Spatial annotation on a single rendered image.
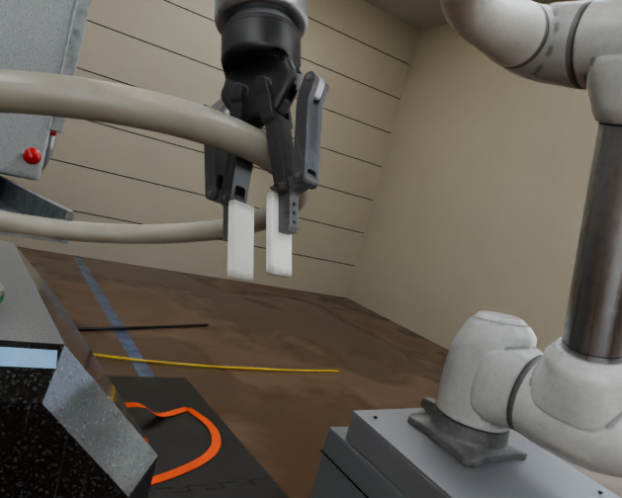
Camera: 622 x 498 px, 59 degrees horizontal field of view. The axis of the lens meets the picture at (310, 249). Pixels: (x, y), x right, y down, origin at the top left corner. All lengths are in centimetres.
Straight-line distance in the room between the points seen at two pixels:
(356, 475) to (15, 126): 95
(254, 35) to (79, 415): 89
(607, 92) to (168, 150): 607
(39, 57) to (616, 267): 108
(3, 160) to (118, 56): 546
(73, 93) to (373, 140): 761
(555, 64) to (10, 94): 75
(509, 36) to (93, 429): 104
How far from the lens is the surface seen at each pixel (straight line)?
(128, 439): 131
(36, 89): 44
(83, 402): 123
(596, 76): 92
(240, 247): 49
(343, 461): 122
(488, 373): 110
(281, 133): 49
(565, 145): 614
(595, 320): 98
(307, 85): 49
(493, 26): 85
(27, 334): 124
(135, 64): 665
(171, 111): 44
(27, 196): 107
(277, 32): 52
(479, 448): 116
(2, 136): 120
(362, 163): 790
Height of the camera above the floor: 127
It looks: 5 degrees down
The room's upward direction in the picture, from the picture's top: 15 degrees clockwise
